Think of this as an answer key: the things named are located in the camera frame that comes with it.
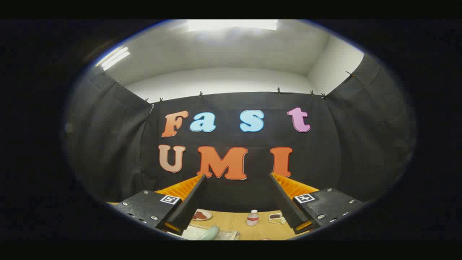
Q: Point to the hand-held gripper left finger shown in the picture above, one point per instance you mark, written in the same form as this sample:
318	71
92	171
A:
191	202

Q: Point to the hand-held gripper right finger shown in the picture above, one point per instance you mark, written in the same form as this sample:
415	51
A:
285	202

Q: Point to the pale green plate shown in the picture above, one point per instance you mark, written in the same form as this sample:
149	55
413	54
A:
211	233

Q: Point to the beige round plate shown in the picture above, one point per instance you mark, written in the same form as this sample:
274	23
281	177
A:
208	215

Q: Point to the brown meat patty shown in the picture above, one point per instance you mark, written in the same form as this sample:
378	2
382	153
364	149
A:
196	216
203	215

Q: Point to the white divided snack tray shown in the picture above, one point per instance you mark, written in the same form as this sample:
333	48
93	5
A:
276	217

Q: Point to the clear bottle with red label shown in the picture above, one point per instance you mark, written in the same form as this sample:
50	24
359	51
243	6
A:
252	218

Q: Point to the ceiling tube light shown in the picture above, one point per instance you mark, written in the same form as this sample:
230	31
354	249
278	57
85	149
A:
115	57

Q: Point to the rectangular ceiling light panel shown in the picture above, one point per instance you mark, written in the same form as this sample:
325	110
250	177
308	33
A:
231	25

